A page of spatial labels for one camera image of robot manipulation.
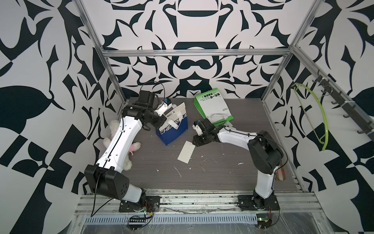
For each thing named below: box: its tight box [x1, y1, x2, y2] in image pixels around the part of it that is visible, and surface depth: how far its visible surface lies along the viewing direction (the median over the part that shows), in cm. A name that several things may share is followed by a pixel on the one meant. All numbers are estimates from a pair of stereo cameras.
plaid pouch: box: [274, 159, 287, 181], surface depth 83 cm
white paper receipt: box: [176, 140, 196, 165], surface depth 94 cm
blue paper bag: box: [155, 102, 189, 146], surface depth 85 cm
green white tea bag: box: [193, 87, 234, 127], surface depth 110 cm
